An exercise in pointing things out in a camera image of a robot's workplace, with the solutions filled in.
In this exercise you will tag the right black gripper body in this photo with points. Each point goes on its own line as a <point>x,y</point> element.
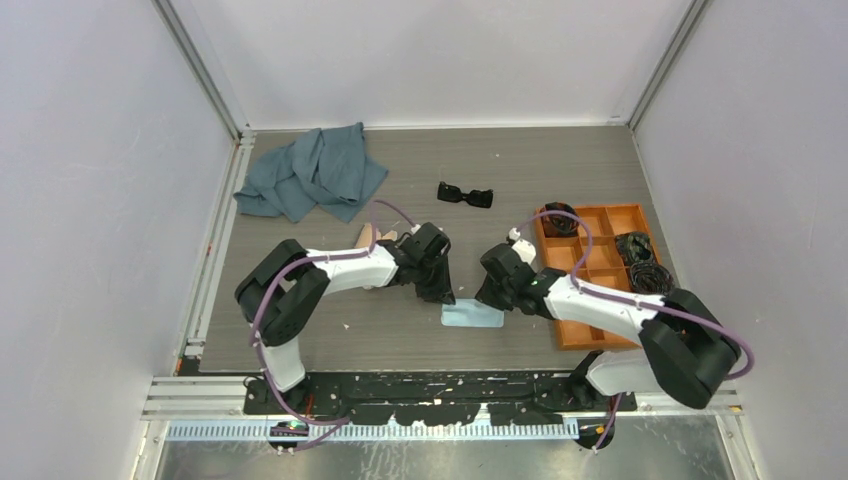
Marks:
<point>498,295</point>

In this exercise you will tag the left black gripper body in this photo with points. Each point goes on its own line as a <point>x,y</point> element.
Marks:
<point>431,283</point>

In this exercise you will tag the light blue cleaning cloth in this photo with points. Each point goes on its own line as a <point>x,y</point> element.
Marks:
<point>470,313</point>

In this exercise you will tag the patterned glasses case tan lining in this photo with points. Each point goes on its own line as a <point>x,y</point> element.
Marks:
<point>374,238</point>

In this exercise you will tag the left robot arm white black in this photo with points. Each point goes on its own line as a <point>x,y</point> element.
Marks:
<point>281,293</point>

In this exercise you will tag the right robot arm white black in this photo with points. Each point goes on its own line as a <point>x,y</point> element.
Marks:
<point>681,350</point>

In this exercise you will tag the black sunglasses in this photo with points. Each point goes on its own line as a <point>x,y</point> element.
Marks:
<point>476,198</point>

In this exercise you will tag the brown black rolled belt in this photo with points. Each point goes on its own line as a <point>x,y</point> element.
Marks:
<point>557,226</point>

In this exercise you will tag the orange compartment tray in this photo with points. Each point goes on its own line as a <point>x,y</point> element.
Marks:
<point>604,266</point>

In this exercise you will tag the crumpled grey-blue cloth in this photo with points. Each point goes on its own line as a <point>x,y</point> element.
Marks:
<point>328,168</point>

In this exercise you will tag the camouflage rolled belt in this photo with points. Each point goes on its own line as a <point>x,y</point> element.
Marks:
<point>635,247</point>

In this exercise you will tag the dark braided rolled belt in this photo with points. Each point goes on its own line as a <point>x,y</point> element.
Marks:
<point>650,278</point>

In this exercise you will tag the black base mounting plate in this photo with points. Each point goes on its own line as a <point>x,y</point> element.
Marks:
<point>434,398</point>

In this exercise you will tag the white slotted cable duct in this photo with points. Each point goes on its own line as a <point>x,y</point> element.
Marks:
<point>271,431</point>

